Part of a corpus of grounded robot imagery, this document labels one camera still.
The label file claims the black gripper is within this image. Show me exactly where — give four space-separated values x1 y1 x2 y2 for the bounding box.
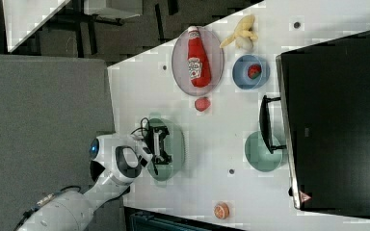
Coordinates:
145 125 172 165

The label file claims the green plastic strainer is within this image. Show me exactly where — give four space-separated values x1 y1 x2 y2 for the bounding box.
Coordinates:
145 117 185 182

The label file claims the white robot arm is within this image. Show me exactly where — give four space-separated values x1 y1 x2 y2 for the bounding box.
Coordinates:
13 124 171 231

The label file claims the toy strawberry on table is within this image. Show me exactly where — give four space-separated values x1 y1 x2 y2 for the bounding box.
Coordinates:
195 97 211 112

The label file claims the red ketchup bottle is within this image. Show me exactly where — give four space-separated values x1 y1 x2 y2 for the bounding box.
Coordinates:
187 26 211 88

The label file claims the grey round plate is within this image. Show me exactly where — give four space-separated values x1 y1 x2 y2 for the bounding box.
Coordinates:
172 26 224 96

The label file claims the toy orange half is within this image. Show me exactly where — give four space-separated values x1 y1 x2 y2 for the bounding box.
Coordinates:
214 202 229 219

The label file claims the green mug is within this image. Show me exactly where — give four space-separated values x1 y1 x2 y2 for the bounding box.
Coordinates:
244 131 285 172

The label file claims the blue bowl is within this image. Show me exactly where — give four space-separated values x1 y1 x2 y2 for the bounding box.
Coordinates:
232 55 270 90

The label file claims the toy strawberry in bowl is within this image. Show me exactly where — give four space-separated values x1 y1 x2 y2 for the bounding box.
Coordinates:
248 64 262 79

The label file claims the peeled toy banana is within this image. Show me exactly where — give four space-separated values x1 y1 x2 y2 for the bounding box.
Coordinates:
220 14 258 51

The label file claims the blue metal frame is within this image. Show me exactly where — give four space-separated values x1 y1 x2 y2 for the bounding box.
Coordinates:
124 207 242 231

